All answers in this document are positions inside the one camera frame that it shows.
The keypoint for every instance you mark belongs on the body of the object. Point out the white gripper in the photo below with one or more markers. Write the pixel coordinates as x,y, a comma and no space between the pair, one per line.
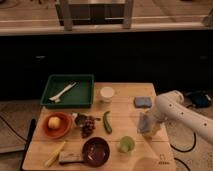
155,119

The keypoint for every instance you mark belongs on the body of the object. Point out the blue towel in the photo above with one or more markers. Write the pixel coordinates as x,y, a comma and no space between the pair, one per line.
143,123

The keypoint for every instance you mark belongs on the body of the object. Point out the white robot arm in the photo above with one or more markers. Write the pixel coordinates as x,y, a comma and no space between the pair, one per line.
170,105

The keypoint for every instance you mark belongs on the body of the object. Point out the green plastic tray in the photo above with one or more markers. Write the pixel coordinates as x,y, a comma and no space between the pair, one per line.
80,96

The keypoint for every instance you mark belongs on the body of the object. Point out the blue sponge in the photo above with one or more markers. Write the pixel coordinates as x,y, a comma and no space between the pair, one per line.
142,102

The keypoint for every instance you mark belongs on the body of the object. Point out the green plastic cup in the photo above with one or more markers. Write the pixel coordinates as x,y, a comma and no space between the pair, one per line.
126,144

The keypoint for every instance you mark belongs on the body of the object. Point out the green cucumber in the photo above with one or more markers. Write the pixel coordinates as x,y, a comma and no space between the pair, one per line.
106,123

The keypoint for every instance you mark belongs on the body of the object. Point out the white paper cup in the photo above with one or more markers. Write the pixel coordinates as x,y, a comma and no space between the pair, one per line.
107,93

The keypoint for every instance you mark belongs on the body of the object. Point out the bunch of dark grapes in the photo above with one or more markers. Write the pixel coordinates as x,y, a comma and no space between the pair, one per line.
88,128

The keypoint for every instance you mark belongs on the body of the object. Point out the dark purple bowl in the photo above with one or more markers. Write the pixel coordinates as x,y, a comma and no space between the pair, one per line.
95,152

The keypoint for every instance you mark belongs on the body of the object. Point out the orange bowl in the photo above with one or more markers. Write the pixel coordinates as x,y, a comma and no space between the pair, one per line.
66,123

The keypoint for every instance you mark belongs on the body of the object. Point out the white plastic utensil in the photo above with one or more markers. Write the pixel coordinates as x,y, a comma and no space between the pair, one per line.
56,98

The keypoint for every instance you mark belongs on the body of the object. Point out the yellow lemon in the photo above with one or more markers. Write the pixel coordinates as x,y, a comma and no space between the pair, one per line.
54,122

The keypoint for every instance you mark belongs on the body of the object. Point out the yellow banana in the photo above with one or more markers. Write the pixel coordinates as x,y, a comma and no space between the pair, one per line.
54,155

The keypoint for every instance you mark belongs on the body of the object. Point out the white-legged table in background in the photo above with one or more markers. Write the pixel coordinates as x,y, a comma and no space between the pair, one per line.
94,12

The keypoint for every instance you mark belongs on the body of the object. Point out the grey block with handle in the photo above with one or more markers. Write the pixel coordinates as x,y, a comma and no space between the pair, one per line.
67,158

